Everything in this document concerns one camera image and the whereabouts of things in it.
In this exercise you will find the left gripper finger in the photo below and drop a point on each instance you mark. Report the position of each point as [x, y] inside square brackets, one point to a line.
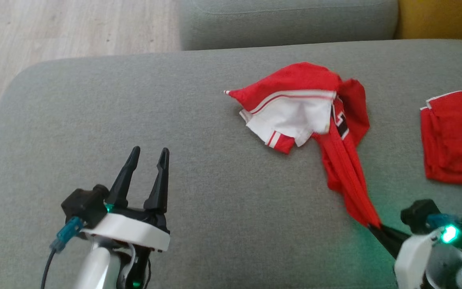
[123, 180]
[159, 184]

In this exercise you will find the large grey sofa seat cushion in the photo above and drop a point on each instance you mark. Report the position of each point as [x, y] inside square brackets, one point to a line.
[175, 120]

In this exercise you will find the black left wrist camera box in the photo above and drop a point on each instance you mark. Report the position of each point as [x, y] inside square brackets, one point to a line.
[84, 204]

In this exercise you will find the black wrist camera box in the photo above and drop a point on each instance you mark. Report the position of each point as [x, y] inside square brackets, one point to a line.
[84, 204]
[421, 214]

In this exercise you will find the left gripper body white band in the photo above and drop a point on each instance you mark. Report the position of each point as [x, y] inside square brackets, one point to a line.
[130, 230]

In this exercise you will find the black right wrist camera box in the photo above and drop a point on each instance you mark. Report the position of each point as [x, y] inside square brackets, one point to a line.
[421, 214]

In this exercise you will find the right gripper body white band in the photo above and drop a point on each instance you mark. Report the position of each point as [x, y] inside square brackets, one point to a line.
[415, 257]

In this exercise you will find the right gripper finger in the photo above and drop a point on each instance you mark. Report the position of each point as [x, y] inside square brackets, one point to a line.
[395, 233]
[387, 243]

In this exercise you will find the red shorts with white stripe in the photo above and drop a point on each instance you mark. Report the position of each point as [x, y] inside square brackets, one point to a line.
[455, 136]

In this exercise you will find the red basketball jersey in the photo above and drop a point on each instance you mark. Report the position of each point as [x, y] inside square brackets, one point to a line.
[303, 108]

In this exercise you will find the yellow upholstered panel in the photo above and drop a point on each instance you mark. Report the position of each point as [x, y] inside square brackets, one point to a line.
[443, 18]

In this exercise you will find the small grey sofa cushion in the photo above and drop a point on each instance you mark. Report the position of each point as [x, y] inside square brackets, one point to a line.
[287, 24]

